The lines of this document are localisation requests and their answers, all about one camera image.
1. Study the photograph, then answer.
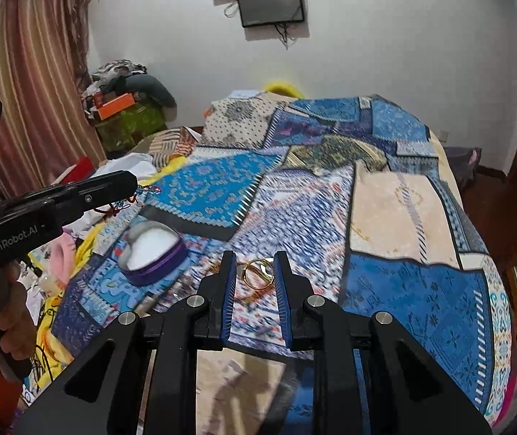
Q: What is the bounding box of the person's left hand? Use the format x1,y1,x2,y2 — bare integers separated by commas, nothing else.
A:
0,260,39,368

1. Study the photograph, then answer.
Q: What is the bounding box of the pile of clothes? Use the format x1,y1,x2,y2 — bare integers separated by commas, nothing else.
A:
81,60,150,100

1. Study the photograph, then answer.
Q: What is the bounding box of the cream patterned pillow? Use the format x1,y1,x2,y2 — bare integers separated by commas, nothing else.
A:
203,92,288,149

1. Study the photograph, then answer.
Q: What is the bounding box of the orange box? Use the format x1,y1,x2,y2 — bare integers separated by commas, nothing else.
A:
96,93,135,110

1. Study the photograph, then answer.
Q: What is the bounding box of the gold ring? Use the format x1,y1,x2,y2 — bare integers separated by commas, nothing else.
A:
240,258,277,290

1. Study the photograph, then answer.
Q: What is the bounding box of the grey cushion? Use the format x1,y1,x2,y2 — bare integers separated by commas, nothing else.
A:
113,75,177,107

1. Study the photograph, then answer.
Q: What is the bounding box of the small black wall monitor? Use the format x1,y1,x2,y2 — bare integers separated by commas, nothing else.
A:
235,0,307,29

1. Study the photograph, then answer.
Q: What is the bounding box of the black monitor cable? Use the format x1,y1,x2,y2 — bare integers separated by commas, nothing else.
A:
274,25,300,50

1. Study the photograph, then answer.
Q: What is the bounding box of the yellow cloth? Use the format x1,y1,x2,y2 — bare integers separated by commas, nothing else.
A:
36,229,107,372

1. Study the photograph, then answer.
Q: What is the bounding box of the striped orange cloth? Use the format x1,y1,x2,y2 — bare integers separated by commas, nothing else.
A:
147,127,201,169

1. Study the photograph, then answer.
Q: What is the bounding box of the yellow plush item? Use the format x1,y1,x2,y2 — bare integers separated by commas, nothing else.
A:
263,79,304,99

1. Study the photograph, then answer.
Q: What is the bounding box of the pink fluffy ring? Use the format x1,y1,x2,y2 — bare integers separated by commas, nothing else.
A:
43,231,81,282

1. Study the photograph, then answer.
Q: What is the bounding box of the green patterned bag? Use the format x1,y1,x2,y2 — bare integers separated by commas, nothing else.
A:
95,102,169,152

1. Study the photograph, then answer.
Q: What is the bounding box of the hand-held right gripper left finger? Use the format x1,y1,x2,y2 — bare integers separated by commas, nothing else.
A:
13,250,238,435

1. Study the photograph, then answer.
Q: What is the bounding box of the striped brown curtain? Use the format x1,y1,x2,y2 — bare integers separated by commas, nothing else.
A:
0,0,107,200

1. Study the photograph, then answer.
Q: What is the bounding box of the blue patchwork blanket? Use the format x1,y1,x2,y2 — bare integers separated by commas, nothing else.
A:
50,93,513,435

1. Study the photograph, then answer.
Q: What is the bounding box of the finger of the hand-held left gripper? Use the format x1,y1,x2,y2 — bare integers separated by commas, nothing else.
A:
0,170,140,227

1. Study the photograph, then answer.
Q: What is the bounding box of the heart-shaped purple jewelry box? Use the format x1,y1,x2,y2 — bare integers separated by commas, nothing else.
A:
119,220,189,287

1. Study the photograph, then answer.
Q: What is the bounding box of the dark cloth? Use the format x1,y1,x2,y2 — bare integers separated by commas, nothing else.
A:
444,146,484,191

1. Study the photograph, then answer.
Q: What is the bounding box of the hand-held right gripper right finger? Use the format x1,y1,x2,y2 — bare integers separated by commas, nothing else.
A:
273,250,495,435

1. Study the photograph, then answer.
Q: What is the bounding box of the red box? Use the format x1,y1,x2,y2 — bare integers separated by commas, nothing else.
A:
56,156,94,186

